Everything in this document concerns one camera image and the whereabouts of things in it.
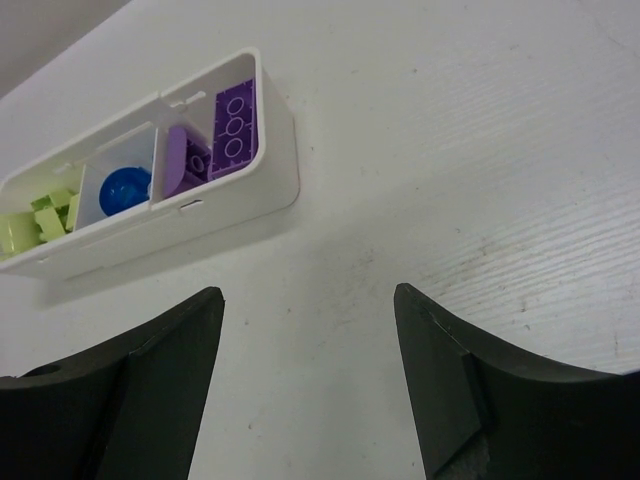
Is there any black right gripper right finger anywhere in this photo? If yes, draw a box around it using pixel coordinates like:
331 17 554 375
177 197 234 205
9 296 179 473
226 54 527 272
394 283 639 479

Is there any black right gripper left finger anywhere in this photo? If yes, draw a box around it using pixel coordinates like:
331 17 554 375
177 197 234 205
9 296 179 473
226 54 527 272
1 287 225 479

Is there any blue round lego dish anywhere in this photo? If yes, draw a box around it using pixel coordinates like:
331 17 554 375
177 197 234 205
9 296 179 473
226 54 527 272
99 167 151 216

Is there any purple lego piece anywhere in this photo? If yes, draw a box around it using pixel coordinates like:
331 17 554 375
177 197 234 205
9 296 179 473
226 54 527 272
163 126 188 198

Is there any purple printed lego brick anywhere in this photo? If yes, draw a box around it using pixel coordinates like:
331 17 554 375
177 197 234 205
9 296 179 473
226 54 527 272
186 79 258 185

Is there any green curved lego brick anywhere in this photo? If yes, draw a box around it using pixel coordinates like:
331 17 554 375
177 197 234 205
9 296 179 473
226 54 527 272
1 212 40 260

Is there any white three-compartment tray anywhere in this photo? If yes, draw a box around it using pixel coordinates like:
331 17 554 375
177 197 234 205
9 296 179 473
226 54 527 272
1 47 300 280

